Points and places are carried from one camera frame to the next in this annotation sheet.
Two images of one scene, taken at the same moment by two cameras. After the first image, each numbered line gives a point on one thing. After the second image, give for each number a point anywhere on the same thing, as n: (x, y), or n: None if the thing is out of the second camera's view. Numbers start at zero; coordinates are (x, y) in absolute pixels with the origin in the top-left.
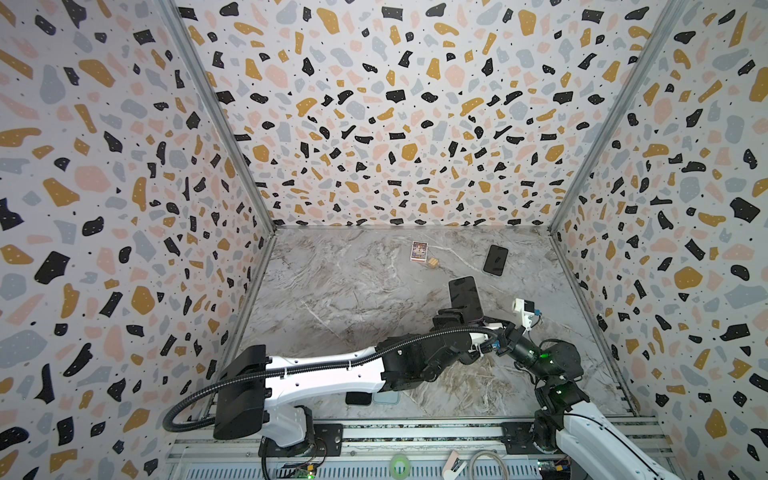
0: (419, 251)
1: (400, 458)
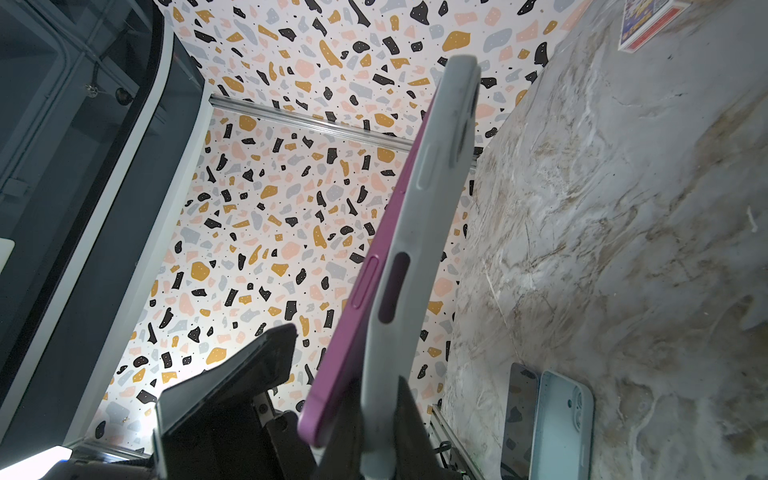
0: (645, 20)
1: None
